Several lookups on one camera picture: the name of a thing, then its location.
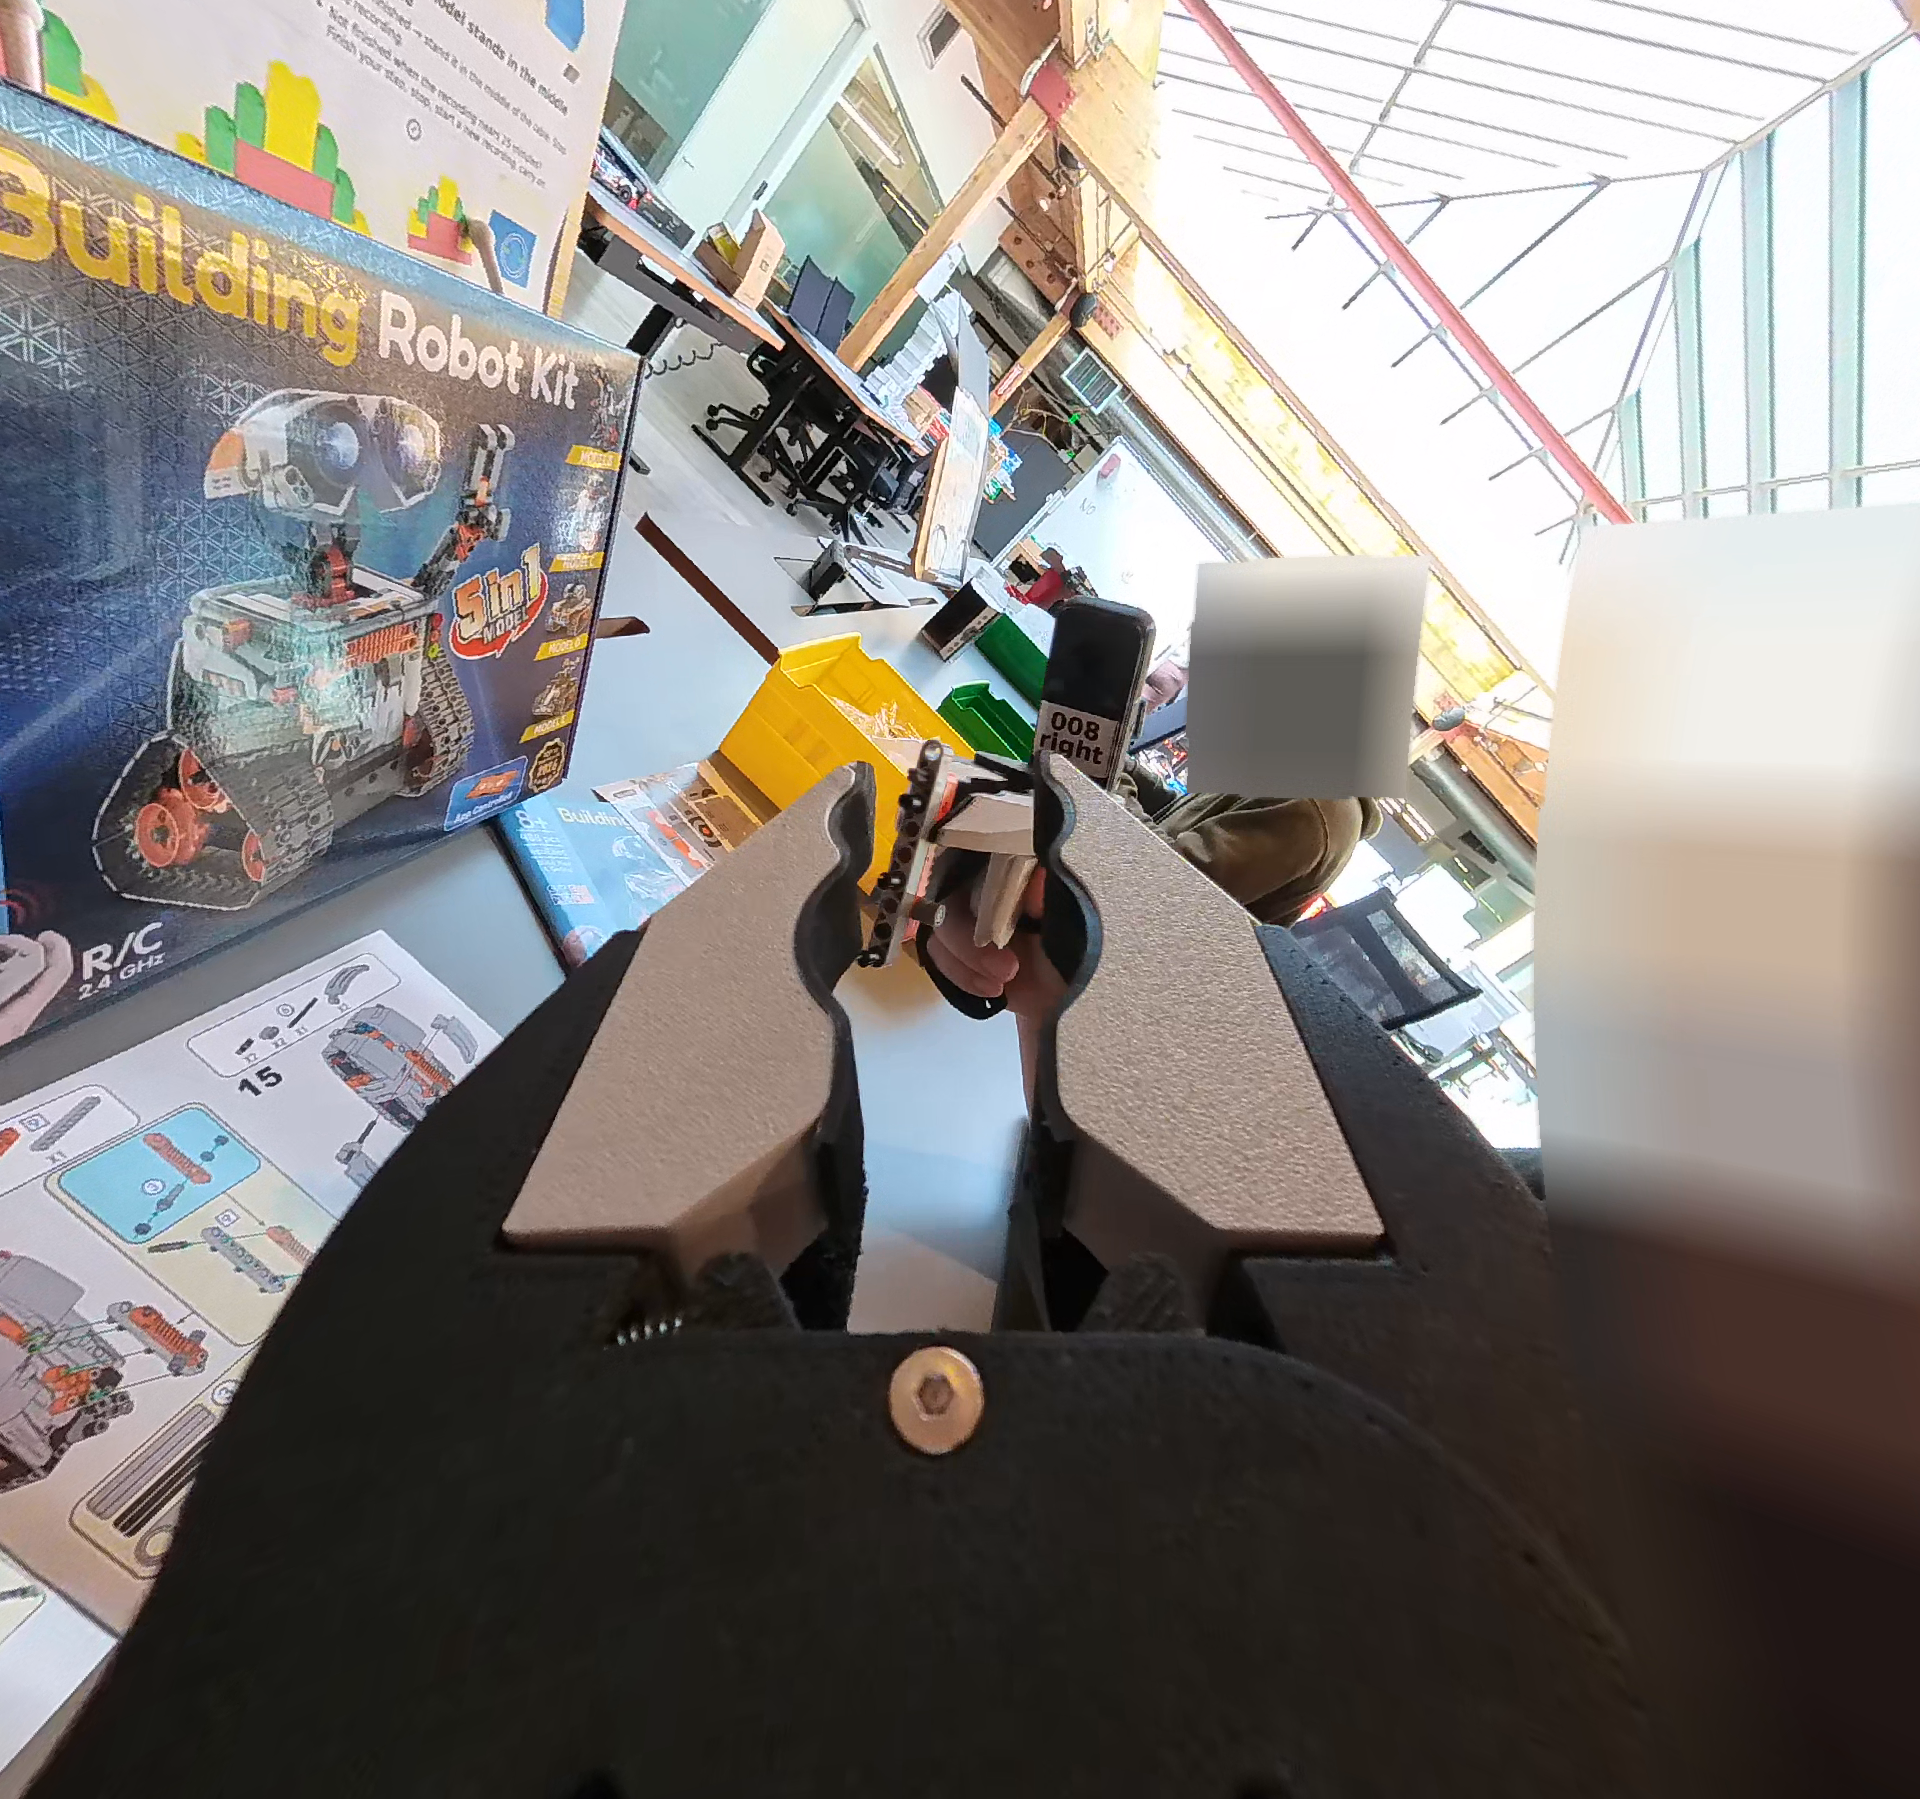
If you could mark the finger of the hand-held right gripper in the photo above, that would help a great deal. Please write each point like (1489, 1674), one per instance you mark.
(985, 815)

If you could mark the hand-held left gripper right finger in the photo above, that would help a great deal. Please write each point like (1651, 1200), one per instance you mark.
(1216, 1065)

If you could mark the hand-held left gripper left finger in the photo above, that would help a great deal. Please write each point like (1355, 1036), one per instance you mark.
(677, 1065)

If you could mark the black perforated building beam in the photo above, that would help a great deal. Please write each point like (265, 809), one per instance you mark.
(902, 864)

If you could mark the grey desk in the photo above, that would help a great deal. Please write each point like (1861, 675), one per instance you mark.
(929, 1155)

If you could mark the wooden background desk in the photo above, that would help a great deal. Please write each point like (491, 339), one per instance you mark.
(669, 263)
(842, 390)

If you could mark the person's right hand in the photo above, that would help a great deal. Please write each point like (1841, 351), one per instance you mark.
(991, 961)

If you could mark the green parts bin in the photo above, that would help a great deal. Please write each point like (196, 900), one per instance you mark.
(1017, 647)
(986, 717)

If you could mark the small black box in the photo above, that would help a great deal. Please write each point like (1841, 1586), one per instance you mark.
(963, 618)

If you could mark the yellow parts bin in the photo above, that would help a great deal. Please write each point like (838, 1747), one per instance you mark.
(808, 727)

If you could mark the black office chair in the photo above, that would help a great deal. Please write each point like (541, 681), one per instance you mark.
(1383, 955)

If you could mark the blue kit booklet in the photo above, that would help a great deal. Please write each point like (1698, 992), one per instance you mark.
(579, 872)

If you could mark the standing poster board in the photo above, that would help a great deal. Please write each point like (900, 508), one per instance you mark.
(952, 487)

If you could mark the dark monitor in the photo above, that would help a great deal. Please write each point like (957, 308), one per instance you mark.
(818, 307)

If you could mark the open instruction booklet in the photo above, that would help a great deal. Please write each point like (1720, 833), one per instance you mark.
(179, 1227)

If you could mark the cardboard box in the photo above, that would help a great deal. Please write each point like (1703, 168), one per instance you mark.
(749, 259)

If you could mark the blue robot kit box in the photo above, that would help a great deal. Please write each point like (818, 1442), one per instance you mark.
(304, 557)

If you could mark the white brick instruction poster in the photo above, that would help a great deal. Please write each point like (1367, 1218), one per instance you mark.
(376, 29)

